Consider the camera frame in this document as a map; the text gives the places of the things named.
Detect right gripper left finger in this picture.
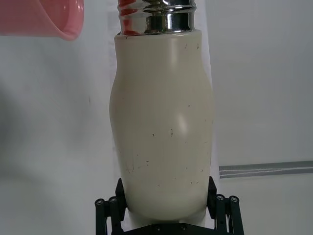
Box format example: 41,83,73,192
94,178,128,235

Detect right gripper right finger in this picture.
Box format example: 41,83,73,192
206,176,243,235

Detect cream vacuum bottle steel neck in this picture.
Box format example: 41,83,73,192
107,0,216,221

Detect white table cloth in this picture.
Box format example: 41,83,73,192
0,0,123,235

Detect white curtain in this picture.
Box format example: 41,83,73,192
193,0,313,235

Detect pink cup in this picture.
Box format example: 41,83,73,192
0,0,85,42

